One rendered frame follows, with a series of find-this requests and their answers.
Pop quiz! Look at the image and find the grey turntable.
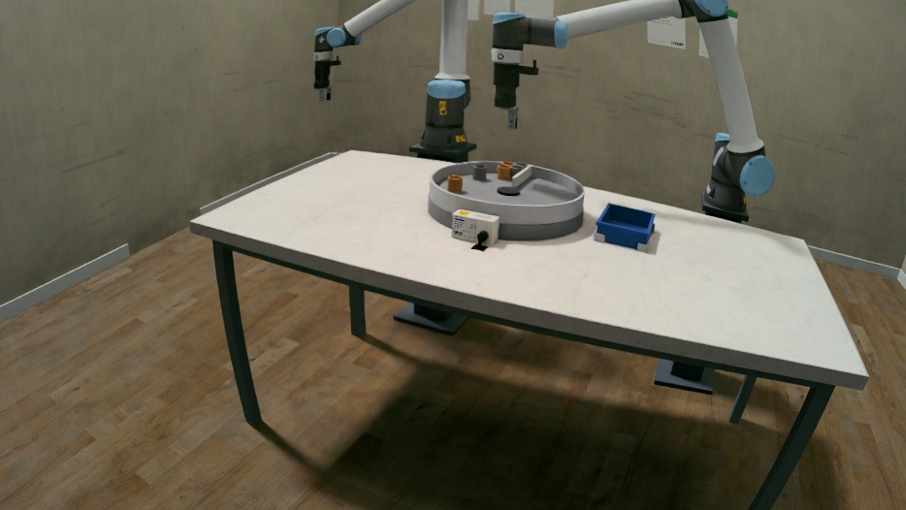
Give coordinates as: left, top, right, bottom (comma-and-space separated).
427, 160, 587, 242

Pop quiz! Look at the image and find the blue crate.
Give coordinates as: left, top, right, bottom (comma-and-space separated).
594, 204, 658, 250

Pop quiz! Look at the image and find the white control box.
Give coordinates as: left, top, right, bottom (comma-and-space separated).
450, 207, 502, 253

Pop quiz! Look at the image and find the white table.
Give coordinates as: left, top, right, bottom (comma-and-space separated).
189, 148, 870, 510

